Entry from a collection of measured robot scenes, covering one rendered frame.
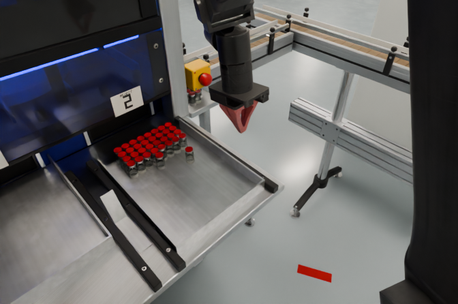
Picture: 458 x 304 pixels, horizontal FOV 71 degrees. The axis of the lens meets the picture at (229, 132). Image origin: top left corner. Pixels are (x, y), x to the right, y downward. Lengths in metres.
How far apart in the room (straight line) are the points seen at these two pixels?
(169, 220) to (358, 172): 1.65
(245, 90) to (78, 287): 0.48
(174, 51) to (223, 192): 0.40
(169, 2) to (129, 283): 0.64
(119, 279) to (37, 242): 0.21
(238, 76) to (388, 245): 1.52
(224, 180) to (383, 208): 1.39
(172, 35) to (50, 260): 0.59
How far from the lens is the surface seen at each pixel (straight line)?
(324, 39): 1.48
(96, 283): 0.72
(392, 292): 0.25
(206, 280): 1.66
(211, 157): 0.88
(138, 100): 0.90
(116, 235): 0.74
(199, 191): 0.80
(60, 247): 0.79
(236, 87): 0.57
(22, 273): 0.79
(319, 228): 1.87
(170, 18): 0.88
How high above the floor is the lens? 1.49
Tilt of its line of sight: 39 degrees down
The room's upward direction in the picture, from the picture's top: straight up
